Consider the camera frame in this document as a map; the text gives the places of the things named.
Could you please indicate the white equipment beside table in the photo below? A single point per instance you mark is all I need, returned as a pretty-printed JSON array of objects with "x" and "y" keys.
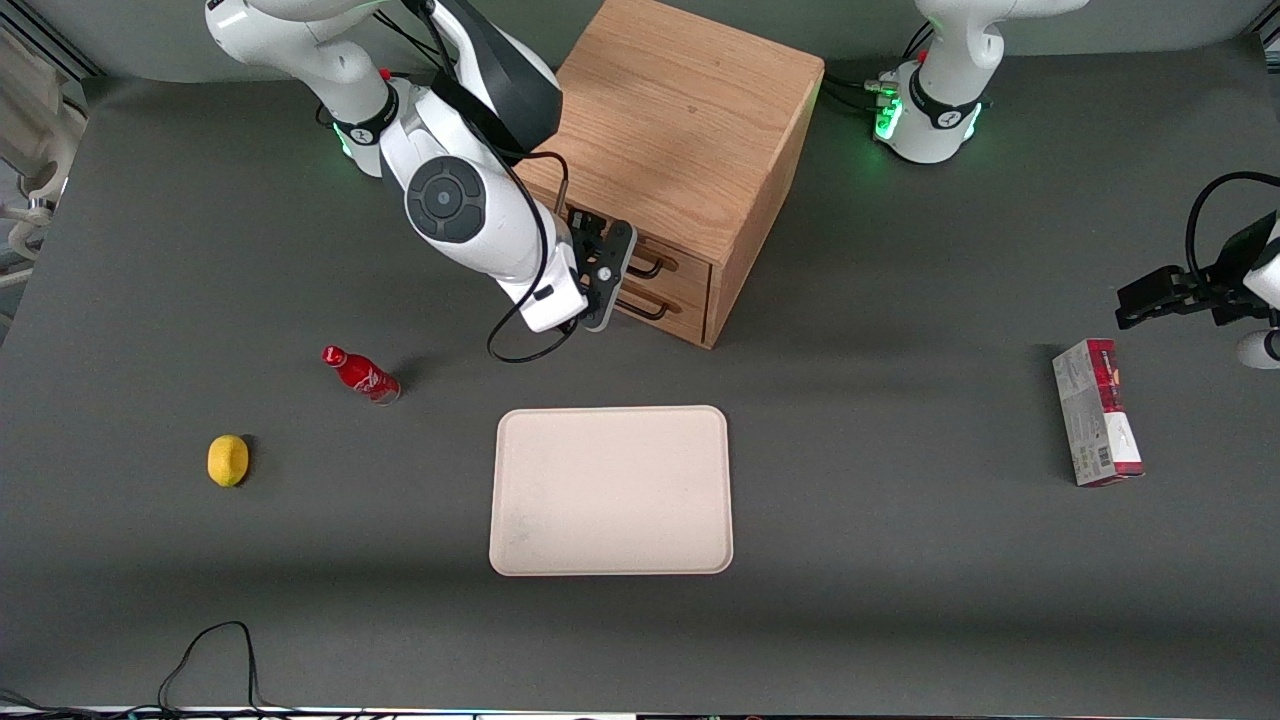
[{"x": 40, "y": 150}]

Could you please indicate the beige rectangular tray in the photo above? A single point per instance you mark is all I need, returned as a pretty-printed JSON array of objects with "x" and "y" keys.
[{"x": 610, "y": 490}]

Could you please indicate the oak wooden drawer cabinet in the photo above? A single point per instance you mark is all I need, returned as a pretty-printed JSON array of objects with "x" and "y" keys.
[{"x": 690, "y": 110}]

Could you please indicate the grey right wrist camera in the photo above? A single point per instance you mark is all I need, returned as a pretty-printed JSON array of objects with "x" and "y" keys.
[{"x": 610, "y": 280}]

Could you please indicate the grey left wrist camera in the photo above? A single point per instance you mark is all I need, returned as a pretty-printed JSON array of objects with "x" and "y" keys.
[{"x": 1258, "y": 350}]

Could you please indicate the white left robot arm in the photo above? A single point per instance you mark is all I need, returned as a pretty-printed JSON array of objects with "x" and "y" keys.
[{"x": 940, "y": 100}]

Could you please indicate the yellow lemon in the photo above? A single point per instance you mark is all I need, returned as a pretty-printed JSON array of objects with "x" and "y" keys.
[{"x": 228, "y": 461}]

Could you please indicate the grey and red carton box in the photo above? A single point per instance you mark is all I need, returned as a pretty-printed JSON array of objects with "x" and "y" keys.
[{"x": 1095, "y": 420}]

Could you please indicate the red cola bottle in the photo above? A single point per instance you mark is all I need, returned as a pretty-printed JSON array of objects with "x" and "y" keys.
[{"x": 362, "y": 376}]

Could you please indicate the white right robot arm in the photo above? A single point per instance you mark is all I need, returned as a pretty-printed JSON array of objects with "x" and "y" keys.
[{"x": 450, "y": 200}]

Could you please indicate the grey metal rail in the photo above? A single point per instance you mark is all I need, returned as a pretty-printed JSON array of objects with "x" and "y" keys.
[
  {"x": 65, "y": 45},
  {"x": 1268, "y": 35}
]

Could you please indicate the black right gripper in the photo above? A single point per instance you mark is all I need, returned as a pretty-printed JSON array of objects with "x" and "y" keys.
[{"x": 584, "y": 232}]

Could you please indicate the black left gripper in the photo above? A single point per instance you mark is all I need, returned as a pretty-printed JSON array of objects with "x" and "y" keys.
[{"x": 1226, "y": 291}]

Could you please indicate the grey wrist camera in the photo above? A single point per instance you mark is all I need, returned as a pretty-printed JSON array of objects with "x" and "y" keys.
[
  {"x": 610, "y": 280},
  {"x": 1258, "y": 350}
]

